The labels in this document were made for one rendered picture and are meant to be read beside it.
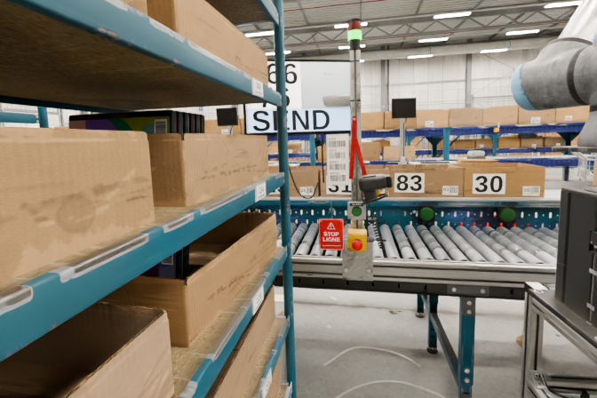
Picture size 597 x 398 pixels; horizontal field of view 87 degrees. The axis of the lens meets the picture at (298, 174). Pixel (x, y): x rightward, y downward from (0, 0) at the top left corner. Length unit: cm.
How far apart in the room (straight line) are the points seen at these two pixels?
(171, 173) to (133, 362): 22
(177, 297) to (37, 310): 26
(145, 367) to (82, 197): 18
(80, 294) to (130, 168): 13
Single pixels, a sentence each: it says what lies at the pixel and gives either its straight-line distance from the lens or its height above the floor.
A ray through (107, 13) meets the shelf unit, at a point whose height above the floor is 133.
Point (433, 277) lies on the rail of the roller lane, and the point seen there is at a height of 68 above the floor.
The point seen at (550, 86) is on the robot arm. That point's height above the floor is 135.
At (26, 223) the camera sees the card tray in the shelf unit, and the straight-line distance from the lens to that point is 29.
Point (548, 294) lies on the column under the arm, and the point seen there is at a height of 76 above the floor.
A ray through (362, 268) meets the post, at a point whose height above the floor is 71.
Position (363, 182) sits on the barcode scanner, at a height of 107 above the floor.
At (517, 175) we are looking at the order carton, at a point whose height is 101.
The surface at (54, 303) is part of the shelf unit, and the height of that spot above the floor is 113.
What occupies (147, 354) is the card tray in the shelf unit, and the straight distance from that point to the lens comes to 40.
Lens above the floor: 123
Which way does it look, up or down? 6 degrees down
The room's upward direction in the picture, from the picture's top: 2 degrees counter-clockwise
